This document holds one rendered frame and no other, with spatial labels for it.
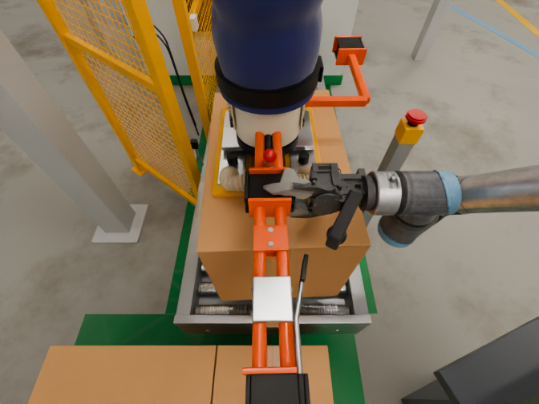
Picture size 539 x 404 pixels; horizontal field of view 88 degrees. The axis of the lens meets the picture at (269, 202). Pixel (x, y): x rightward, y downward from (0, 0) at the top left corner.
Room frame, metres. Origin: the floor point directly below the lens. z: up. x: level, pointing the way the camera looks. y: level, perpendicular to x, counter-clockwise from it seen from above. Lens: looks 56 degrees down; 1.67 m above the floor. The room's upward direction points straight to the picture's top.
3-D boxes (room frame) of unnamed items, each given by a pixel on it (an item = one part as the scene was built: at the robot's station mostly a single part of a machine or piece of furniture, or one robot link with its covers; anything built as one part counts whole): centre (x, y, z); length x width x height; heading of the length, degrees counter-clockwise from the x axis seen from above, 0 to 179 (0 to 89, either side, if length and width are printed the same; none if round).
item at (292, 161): (0.59, -0.09, 1.10); 0.34 x 0.10 x 0.05; 1
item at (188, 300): (1.39, 0.32, 0.50); 2.31 x 0.05 x 0.19; 0
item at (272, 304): (0.12, 0.00, 1.20); 0.07 x 0.07 x 0.04; 1
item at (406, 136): (0.80, -0.51, 0.50); 0.07 x 0.07 x 1.00; 0
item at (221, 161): (0.59, 0.10, 1.10); 0.34 x 0.10 x 0.05; 1
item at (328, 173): (0.34, -0.14, 1.21); 0.12 x 0.09 x 0.08; 90
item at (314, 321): (0.22, -0.01, 0.58); 0.70 x 0.03 x 0.06; 90
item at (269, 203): (0.34, 0.00, 1.21); 0.10 x 0.08 x 0.06; 91
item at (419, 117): (0.80, -0.51, 1.02); 0.07 x 0.07 x 0.04
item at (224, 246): (0.57, -0.02, 0.88); 0.60 x 0.40 x 0.40; 3
